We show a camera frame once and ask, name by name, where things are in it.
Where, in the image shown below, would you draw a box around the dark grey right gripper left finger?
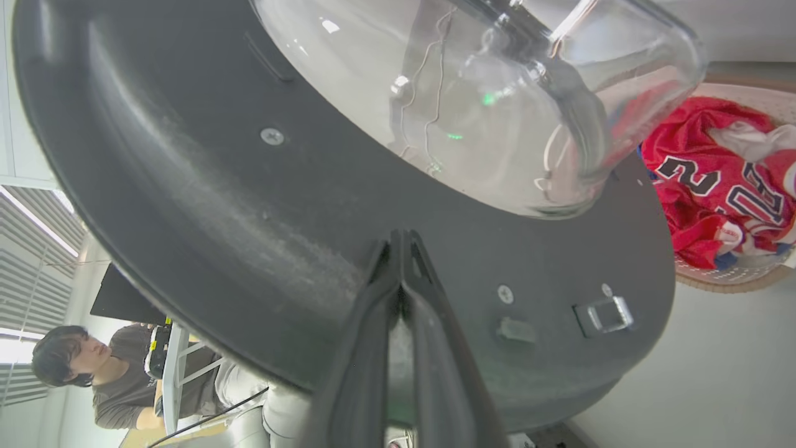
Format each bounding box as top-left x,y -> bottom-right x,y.
297,240 -> 402,448

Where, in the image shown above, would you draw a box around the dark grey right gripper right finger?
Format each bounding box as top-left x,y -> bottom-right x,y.
401,229 -> 511,448

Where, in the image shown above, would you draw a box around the black washing machine door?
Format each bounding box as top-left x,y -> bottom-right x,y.
11,0 -> 710,433

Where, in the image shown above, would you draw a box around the white desk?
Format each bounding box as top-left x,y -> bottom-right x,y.
160,322 -> 228,436

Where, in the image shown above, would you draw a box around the seated person in grey shirt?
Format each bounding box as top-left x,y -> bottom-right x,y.
31,322 -> 312,448

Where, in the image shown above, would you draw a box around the black monitor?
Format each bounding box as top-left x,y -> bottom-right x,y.
90,263 -> 170,325

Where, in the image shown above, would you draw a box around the white woven laundry basket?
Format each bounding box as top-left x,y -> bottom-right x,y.
675,83 -> 796,294

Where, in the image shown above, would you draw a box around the red basketball jersey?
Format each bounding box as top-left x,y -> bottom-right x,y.
641,96 -> 796,269

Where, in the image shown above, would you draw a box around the white window blinds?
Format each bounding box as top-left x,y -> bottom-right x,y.
0,187 -> 88,406

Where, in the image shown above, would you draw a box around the thin black cable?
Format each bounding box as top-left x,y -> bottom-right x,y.
146,387 -> 269,448

